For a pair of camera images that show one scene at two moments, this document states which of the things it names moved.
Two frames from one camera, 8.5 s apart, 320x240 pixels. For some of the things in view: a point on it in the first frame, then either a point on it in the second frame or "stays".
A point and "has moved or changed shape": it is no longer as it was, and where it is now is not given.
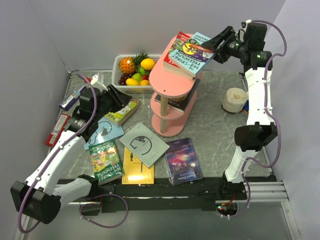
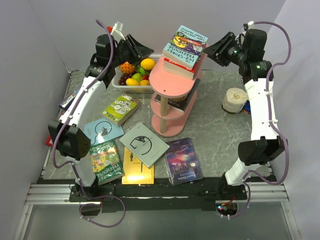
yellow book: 136,172 stays
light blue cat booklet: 108,130 stays
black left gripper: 119,98 -> 139,51
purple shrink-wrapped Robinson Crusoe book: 182,161 stays
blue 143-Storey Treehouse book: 192,60 has moved or changed shape
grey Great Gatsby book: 147,146 stays
